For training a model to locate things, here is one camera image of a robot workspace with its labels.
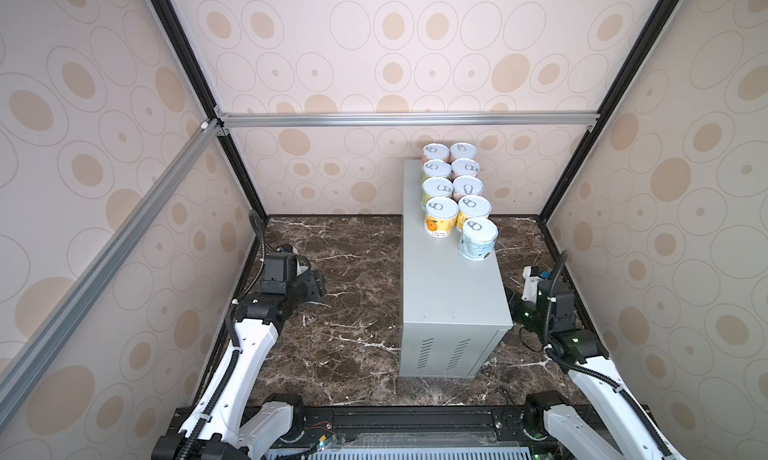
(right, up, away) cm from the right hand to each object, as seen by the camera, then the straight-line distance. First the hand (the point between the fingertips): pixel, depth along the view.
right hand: (498, 293), depth 79 cm
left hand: (-47, +5, -1) cm, 48 cm away
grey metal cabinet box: (-17, 0, -23) cm, 28 cm away
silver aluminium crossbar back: (-22, +59, +29) cm, 69 cm away
